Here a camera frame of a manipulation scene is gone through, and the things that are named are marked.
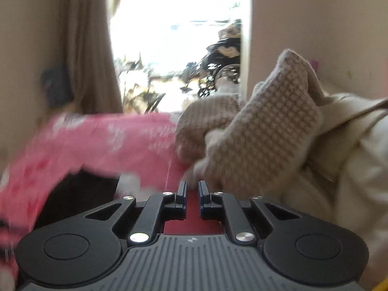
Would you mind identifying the black garment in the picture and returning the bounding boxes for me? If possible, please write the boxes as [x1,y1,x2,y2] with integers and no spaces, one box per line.
[33,170,118,229]

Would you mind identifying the wheelchair with clothes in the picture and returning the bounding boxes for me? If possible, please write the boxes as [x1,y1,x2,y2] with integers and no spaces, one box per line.
[197,19,242,98]

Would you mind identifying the pink floral fleece blanket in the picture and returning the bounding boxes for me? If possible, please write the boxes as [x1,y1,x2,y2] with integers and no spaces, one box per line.
[0,112,225,291]

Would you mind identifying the pink cup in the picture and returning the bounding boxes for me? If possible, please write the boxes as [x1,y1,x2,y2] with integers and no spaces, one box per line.
[310,60,319,72]

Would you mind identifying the brown curtain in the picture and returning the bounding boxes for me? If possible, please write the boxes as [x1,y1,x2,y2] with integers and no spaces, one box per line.
[60,0,123,114]

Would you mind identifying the blue box by wall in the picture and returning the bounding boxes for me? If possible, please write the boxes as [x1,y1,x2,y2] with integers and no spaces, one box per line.
[41,66,74,108]

